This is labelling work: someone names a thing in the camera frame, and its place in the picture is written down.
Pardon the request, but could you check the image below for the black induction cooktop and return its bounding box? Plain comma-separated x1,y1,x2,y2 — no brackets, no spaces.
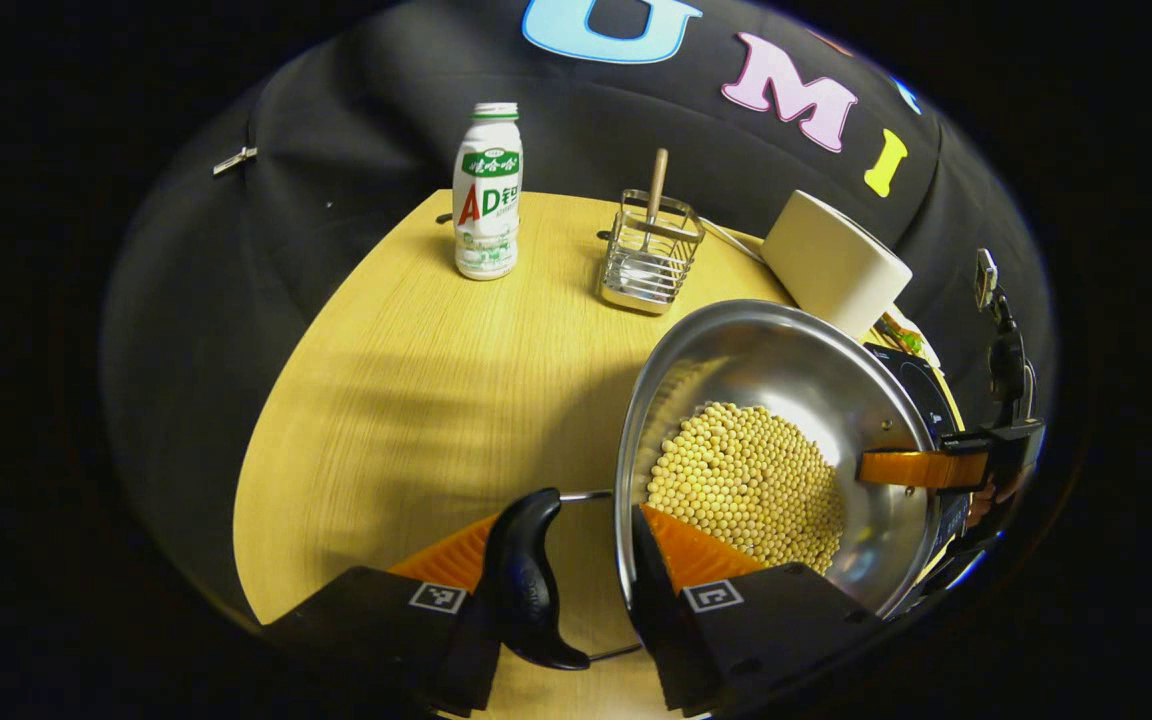
864,342,972,591

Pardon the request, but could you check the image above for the white toaster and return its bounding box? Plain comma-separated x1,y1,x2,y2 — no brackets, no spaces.
760,190,913,341

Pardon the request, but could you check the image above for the white power cord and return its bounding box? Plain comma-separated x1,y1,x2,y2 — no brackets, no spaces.
701,217,769,264

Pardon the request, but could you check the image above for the white milk drink bottle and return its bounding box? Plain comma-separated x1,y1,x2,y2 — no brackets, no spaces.
452,102,524,281

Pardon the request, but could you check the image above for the metal wire utensil holder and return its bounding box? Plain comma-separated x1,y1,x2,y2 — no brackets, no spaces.
599,189,706,316

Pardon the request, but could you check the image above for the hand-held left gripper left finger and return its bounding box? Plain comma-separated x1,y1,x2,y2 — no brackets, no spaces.
261,513,502,716

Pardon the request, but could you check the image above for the stainless steel pot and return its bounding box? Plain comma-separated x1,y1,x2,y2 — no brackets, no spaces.
481,299,942,671

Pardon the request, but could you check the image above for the sandwich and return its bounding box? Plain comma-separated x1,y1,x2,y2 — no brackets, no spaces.
874,310,937,359

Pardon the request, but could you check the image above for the pile of yellow soybeans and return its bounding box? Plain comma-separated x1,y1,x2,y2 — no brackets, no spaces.
646,401,847,576

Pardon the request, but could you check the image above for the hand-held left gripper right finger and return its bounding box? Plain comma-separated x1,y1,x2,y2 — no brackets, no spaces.
629,503,882,716

